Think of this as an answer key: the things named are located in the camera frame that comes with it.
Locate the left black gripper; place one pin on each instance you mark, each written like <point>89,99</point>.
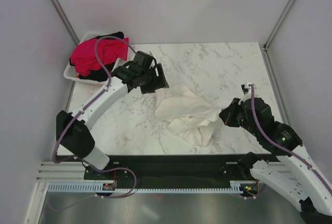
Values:
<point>162,82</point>

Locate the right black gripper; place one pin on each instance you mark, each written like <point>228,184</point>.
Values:
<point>226,115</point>

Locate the white t-shirt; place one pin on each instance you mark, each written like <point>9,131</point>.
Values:
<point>187,115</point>

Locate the white plastic basket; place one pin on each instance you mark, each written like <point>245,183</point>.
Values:
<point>70,72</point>

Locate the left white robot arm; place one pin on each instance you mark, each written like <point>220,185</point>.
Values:
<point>73,129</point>

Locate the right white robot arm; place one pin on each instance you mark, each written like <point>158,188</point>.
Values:
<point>311,194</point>

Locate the black t-shirt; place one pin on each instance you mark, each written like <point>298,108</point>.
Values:
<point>103,75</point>

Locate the red t-shirt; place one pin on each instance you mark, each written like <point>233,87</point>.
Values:
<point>109,50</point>

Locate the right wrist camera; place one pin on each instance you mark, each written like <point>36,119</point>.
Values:
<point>248,90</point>

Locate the white slotted cable duct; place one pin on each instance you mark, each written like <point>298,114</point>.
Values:
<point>234,188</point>

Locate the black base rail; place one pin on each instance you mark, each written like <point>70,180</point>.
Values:
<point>171,171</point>

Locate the left aluminium frame post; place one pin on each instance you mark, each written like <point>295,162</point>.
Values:
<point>64,19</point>

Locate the aluminium frame post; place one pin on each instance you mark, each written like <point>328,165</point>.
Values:
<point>64,19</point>
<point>282,17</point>

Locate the right aluminium frame post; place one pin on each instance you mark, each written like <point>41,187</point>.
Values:
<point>282,17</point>

